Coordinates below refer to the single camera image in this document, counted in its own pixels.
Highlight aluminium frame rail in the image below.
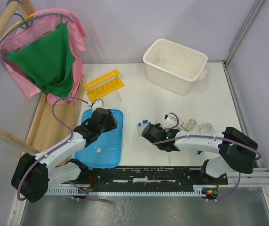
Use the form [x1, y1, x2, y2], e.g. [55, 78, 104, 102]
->
[223, 0, 269, 189]

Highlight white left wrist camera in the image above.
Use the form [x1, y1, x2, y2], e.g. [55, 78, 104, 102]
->
[87, 99, 104, 110]

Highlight black mounting plate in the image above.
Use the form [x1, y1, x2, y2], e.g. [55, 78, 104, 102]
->
[73, 166, 228, 191]

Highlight yellow clothes hanger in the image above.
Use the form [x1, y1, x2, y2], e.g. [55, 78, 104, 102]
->
[7, 8, 35, 32]

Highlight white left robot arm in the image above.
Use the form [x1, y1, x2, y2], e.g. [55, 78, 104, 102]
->
[11, 108, 118, 203]

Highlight green cloth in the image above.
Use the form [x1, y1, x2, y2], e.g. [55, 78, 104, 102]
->
[3, 24, 75, 98]

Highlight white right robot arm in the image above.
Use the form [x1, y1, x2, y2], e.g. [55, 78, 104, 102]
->
[142, 123, 261, 184]

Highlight white slotted cable duct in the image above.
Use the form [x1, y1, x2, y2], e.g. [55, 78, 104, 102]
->
[45, 185, 205, 196]

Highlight metal clamp tongs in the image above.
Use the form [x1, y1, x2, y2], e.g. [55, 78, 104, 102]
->
[177, 118, 188, 132]

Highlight white plastic bin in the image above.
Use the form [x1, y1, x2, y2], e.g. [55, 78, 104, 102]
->
[143, 39, 208, 96]

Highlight small glass bottle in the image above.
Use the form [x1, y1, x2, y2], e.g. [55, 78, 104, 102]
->
[186, 119, 196, 131]

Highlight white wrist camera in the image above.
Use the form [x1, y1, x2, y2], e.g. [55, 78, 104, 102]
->
[87, 99, 104, 110]
[164, 112, 178, 127]

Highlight pink shirt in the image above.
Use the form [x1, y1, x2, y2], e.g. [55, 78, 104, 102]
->
[0, 8, 87, 99]

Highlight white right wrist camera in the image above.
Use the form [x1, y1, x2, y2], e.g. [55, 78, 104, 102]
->
[164, 112, 178, 127]

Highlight round glass flask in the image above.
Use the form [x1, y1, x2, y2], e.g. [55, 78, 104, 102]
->
[198, 122, 214, 134]

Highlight blue plastic tray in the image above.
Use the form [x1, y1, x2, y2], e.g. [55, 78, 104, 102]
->
[75, 109, 124, 169]

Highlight yellow test tube rack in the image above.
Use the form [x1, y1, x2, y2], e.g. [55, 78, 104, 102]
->
[84, 69, 124, 102]

